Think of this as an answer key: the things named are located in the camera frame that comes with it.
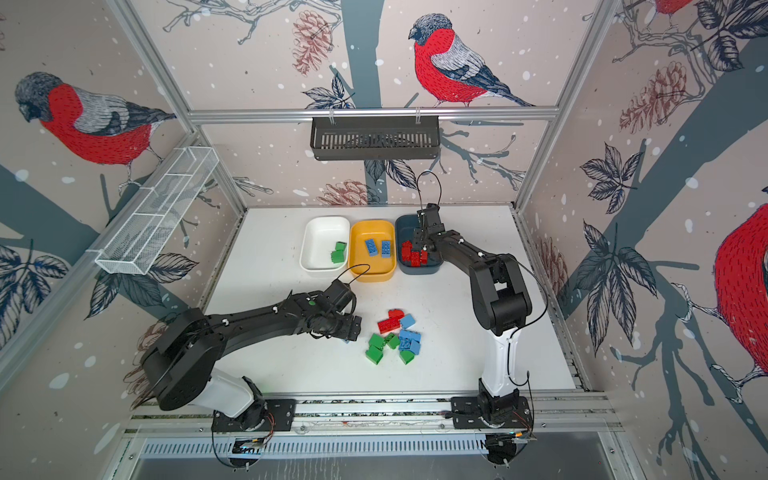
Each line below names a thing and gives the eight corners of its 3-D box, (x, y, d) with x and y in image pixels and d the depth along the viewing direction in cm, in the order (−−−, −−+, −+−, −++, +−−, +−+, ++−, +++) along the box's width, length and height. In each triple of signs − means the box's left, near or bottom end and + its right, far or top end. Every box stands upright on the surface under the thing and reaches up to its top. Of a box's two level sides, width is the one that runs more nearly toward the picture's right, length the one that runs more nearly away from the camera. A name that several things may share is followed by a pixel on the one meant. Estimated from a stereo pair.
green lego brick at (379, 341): (368, 348, 86) (368, 346, 84) (369, 336, 88) (368, 333, 87) (400, 348, 86) (400, 346, 84) (400, 336, 88) (400, 333, 87)
